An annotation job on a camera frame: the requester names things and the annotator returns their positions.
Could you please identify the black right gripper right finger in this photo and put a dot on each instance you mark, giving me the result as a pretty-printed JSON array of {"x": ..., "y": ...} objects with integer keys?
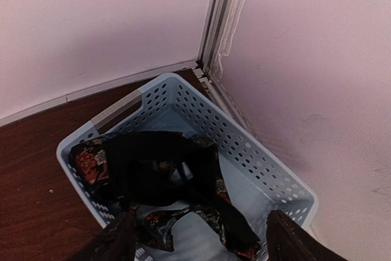
[{"x": 288, "y": 241}]

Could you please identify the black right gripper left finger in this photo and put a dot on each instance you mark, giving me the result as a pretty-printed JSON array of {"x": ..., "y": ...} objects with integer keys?
[{"x": 117, "y": 241}]

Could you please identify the light blue perforated basket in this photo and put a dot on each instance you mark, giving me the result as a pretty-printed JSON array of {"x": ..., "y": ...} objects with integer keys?
[{"x": 256, "y": 180}]

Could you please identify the plain black tie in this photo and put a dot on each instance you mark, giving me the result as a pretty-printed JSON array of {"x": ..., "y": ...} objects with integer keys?
[{"x": 159, "y": 168}]

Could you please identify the right aluminium frame post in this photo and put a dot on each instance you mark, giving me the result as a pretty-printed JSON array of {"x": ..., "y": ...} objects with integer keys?
[{"x": 217, "y": 38}]

